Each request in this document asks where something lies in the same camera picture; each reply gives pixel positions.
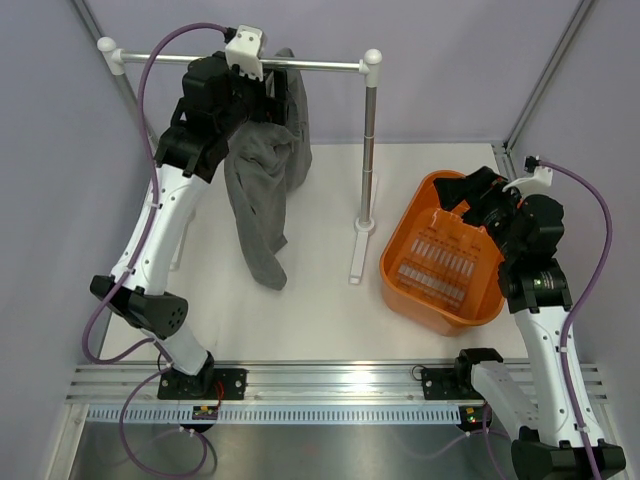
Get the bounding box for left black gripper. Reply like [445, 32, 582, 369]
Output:
[215, 52, 290, 138]

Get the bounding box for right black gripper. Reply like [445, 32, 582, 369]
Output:
[435, 167, 529, 261]

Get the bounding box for grey shorts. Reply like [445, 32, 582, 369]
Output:
[223, 70, 312, 291]

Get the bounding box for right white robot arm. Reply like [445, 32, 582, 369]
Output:
[434, 167, 626, 479]

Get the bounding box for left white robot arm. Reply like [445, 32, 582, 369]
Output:
[90, 53, 287, 400]

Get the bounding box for orange plastic basket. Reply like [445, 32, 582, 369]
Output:
[379, 170, 505, 337]

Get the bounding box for metal clothes rack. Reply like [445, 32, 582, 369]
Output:
[97, 36, 384, 286]

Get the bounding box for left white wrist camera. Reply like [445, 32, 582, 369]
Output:
[225, 25, 267, 81]

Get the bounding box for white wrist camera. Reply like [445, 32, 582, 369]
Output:
[225, 25, 267, 81]
[502, 156, 553, 198]

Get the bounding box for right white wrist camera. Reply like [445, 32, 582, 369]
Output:
[502, 156, 553, 198]

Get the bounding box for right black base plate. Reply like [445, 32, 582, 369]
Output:
[410, 365, 483, 401]

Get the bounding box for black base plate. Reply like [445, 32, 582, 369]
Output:
[157, 367, 248, 401]
[410, 365, 483, 401]

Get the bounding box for white slotted cable duct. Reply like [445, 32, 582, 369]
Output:
[87, 403, 462, 425]

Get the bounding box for aluminium mounting rail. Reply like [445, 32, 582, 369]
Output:
[64, 359, 609, 405]

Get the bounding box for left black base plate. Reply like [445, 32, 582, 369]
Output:
[157, 367, 248, 401]

